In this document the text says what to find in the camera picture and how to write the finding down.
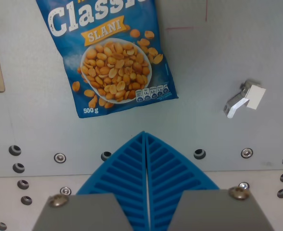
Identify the blue salted peanuts bag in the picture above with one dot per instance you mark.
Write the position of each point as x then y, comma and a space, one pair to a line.
107, 60

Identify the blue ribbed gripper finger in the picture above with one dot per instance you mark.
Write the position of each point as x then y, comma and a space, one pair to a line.
122, 173
170, 173

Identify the silver table screw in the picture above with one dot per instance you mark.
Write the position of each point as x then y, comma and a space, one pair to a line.
243, 185
65, 190
60, 157
247, 152

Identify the small metal bracket white block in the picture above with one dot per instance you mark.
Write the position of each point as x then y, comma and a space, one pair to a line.
254, 96

